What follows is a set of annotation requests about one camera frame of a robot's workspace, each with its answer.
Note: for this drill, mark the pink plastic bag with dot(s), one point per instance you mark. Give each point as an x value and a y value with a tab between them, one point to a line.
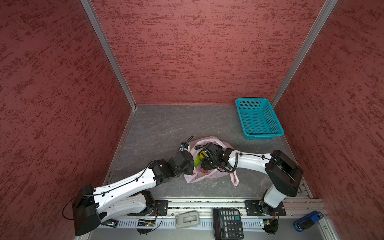
202	169

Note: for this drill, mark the grey plastic device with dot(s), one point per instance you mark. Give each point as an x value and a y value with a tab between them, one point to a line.
187	220

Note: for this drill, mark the circuit board with wires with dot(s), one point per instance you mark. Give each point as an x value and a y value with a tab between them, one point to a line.
147	226
271	226

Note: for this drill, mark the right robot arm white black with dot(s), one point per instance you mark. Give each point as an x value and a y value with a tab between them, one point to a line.
283	172

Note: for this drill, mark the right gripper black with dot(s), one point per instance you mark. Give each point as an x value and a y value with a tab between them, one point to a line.
204	162

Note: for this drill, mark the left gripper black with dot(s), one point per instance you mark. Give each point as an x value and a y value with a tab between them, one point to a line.
189	171

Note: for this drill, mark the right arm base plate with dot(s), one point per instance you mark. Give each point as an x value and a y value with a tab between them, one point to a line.
253	207

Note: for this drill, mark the teal plastic basket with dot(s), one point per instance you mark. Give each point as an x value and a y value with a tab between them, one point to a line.
258	119

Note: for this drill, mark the right circuit board with wires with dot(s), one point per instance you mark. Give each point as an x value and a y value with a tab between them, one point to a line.
271	226

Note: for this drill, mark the black calculator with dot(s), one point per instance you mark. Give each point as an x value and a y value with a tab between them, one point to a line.
227	224

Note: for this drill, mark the left circuit board with wires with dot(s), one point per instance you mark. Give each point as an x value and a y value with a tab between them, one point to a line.
147	226

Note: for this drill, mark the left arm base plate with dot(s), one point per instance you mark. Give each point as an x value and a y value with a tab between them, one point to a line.
156	206

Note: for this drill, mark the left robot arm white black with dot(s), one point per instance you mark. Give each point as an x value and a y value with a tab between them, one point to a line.
94	206

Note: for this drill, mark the blue handheld device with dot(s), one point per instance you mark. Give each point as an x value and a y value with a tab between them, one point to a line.
308	221

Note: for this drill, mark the green fruit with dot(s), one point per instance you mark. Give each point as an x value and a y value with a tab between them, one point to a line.
197	160

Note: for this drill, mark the yellow fruit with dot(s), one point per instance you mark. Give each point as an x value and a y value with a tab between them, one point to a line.
203	155

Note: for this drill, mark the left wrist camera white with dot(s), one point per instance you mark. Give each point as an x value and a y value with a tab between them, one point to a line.
185	147

